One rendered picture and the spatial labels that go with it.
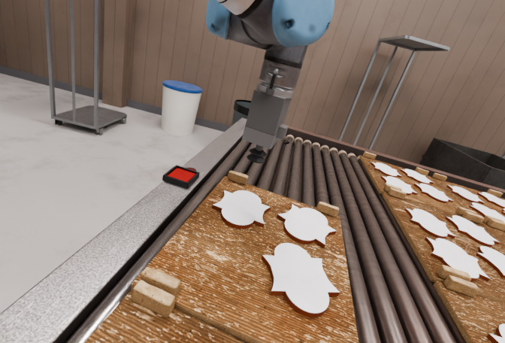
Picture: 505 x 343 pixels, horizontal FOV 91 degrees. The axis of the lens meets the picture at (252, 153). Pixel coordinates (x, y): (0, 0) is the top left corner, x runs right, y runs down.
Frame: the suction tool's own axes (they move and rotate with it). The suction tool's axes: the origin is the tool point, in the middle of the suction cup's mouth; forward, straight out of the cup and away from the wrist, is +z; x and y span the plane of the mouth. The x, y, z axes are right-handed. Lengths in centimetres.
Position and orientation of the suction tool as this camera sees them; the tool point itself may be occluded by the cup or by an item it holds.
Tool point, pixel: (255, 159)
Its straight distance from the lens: 55.9
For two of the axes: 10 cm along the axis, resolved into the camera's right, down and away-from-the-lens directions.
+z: -2.4, 9.0, 3.7
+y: 3.1, -2.9, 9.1
